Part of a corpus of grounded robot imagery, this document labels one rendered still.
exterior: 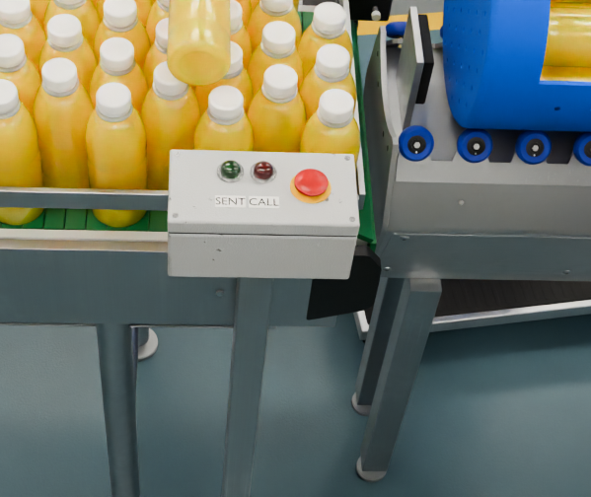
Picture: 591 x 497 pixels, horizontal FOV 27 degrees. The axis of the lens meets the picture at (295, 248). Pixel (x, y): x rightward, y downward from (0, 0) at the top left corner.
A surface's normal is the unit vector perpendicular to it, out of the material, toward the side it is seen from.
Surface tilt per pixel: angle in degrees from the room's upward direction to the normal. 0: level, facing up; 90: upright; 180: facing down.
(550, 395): 0
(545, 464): 0
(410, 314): 90
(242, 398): 90
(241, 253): 90
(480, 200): 71
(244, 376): 90
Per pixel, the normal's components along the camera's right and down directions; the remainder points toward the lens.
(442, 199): 0.06, 0.56
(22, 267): 0.04, 0.80
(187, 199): 0.08, -0.59
